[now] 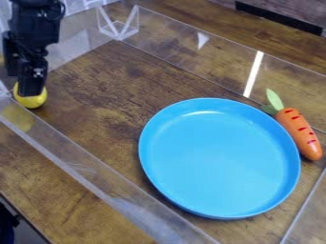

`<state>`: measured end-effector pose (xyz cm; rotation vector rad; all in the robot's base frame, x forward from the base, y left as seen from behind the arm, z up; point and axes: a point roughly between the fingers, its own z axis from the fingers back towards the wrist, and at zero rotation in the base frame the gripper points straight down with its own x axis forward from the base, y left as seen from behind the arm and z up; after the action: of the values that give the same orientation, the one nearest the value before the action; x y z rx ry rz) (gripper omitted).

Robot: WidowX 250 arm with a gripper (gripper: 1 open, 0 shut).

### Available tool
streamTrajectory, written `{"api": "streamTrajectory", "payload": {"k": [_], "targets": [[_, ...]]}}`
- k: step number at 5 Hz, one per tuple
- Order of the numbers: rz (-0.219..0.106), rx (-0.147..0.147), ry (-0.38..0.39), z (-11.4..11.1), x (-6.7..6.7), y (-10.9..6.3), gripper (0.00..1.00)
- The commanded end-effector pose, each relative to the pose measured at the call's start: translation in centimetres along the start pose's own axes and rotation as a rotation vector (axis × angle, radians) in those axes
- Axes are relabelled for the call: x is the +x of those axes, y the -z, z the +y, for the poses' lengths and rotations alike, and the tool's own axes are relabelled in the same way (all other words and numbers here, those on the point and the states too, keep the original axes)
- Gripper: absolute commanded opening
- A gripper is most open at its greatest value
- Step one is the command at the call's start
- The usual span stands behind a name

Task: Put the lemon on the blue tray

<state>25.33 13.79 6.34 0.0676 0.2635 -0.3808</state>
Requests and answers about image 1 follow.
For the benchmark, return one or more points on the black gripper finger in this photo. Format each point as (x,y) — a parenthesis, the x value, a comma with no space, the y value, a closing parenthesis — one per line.
(11,53)
(31,74)

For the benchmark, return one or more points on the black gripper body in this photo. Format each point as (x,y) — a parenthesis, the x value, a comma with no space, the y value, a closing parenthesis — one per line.
(35,22)

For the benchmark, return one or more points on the yellow lemon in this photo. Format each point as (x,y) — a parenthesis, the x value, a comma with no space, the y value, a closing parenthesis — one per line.
(31,102)

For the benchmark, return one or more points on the blue round tray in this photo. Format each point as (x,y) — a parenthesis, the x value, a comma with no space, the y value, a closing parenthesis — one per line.
(219,158)

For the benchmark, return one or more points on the black baseboard strip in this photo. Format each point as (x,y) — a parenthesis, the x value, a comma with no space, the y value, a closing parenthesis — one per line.
(279,18)

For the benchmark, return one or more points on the orange toy carrot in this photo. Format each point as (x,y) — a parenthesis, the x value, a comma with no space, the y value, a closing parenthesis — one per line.
(297,126)

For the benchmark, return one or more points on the clear acrylic enclosure wall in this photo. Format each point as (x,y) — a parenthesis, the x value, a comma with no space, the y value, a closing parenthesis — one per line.
(132,56)

